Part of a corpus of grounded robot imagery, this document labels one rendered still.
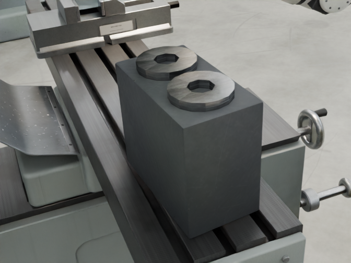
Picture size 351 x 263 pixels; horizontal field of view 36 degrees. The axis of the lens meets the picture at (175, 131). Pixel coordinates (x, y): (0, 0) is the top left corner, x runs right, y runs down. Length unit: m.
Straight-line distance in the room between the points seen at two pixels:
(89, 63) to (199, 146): 0.64
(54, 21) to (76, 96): 0.28
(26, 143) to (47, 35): 0.33
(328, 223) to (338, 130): 0.70
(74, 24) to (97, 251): 0.54
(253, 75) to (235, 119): 2.63
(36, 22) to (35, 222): 0.49
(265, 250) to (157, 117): 0.24
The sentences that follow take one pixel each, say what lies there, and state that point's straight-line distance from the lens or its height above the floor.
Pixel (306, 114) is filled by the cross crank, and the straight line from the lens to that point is 1.53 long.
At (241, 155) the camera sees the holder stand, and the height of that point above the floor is 1.10.
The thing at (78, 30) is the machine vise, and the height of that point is 1.03.
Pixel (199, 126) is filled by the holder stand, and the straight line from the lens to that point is 0.66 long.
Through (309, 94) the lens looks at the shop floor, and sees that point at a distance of 3.13.
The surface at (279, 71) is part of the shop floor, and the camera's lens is 3.37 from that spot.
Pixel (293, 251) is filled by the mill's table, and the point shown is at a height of 0.96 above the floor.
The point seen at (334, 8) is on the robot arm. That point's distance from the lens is 1.18.
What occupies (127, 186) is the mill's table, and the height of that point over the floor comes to 0.99.
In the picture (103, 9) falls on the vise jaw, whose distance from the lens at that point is 1.33.
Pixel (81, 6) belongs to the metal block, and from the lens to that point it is 1.35.
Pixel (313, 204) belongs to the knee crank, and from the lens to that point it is 1.46.
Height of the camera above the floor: 1.52
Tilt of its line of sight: 33 degrees down
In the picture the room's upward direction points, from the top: 4 degrees counter-clockwise
